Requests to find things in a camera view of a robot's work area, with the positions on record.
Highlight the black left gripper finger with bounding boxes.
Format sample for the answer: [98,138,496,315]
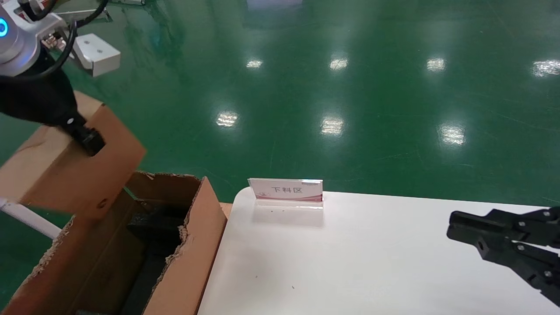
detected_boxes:
[71,118,106,157]

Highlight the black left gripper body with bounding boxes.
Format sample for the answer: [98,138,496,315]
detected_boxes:
[0,49,88,133]

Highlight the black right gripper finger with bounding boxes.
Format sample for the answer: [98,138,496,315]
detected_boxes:
[446,206,560,250]
[476,238,560,308]

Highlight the small cardboard box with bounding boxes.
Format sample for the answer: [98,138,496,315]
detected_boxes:
[0,91,147,220]

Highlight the large torn cardboard box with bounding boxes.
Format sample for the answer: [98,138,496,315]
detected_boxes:
[0,171,228,315]

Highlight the white metal pipe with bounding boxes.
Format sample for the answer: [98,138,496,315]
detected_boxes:
[0,197,62,239]

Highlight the black foam insert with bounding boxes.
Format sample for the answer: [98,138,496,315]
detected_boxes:
[118,202,189,315]

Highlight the acrylic table sign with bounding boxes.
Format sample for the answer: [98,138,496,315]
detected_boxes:
[248,178,325,210]

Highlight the black cable with yellow tag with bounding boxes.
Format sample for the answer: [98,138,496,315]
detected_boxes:
[0,0,109,84]

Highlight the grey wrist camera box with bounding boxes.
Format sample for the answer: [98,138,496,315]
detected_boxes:
[42,13,122,77]

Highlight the thick black braided cable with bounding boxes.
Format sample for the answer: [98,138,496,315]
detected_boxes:
[18,0,58,22]

